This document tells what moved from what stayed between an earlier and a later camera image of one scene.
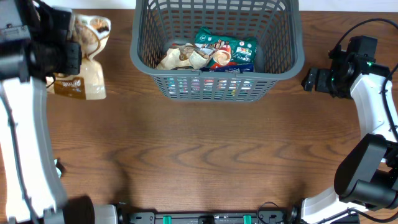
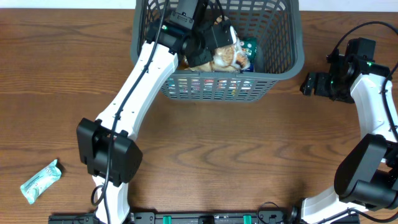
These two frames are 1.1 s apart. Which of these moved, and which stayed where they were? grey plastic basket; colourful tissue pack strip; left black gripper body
Moved: left black gripper body
Stayed: colourful tissue pack strip; grey plastic basket
